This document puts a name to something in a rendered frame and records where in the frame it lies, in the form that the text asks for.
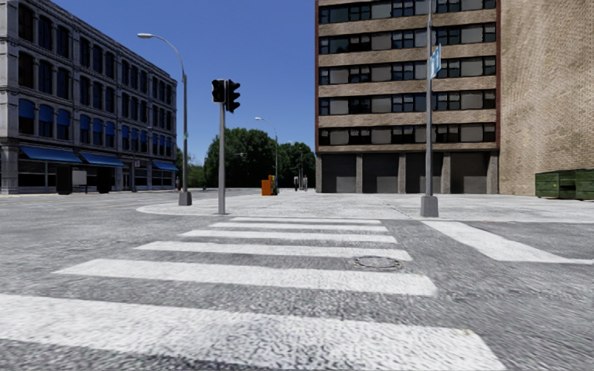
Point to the person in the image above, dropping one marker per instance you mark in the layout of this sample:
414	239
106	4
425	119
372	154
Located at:
296	182
305	182

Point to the orange box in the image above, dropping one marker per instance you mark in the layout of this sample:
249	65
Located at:
268	186

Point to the grey street lamp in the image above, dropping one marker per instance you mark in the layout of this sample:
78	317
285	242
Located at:
275	153
184	139

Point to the trees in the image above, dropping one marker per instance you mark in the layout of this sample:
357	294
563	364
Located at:
246	157

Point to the traffic light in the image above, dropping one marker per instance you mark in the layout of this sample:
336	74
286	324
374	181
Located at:
222	139

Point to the black bus shelter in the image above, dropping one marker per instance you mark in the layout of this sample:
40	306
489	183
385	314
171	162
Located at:
79	178

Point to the grey stone building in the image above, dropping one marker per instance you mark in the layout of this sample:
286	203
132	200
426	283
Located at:
93	92

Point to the tan brick building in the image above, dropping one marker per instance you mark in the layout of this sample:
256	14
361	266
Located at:
533	92

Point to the green dumpster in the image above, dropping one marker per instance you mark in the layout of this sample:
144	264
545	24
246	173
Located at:
564	183

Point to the sign on a post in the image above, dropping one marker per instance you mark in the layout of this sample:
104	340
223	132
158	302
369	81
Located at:
429	139

